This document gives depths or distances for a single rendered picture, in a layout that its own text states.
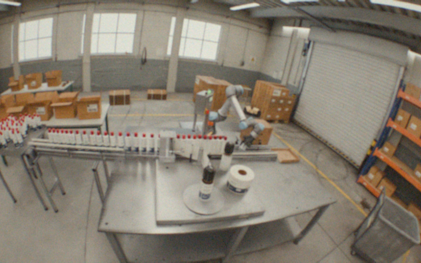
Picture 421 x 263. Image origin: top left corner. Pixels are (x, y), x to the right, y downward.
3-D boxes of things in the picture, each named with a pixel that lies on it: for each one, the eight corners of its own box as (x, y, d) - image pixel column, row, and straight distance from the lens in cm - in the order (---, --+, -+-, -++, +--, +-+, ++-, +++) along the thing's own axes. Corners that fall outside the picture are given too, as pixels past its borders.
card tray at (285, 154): (280, 163, 219) (282, 159, 218) (270, 150, 236) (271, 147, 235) (299, 161, 239) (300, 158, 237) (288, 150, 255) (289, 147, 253)
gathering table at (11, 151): (11, 203, 318) (-17, 146, 274) (28, 175, 348) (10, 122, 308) (48, 212, 273) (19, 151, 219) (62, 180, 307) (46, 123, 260)
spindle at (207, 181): (199, 202, 134) (205, 172, 114) (197, 193, 140) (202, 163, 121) (211, 201, 137) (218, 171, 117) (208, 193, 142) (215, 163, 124)
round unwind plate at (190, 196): (186, 216, 127) (186, 215, 126) (180, 184, 147) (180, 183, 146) (229, 212, 135) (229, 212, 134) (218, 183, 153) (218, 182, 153)
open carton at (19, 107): (7, 126, 343) (2, 103, 333) (19, 114, 377) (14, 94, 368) (25, 124, 322) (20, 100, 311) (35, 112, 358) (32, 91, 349)
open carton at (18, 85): (8, 93, 584) (7, 79, 578) (17, 87, 624) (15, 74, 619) (18, 92, 563) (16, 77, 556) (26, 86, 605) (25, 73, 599)
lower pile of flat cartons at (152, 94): (147, 99, 603) (147, 93, 597) (147, 95, 654) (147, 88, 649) (166, 100, 607) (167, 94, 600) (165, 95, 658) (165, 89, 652)
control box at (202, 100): (193, 113, 168) (196, 93, 162) (201, 108, 183) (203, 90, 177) (203, 116, 164) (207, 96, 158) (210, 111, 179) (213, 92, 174)
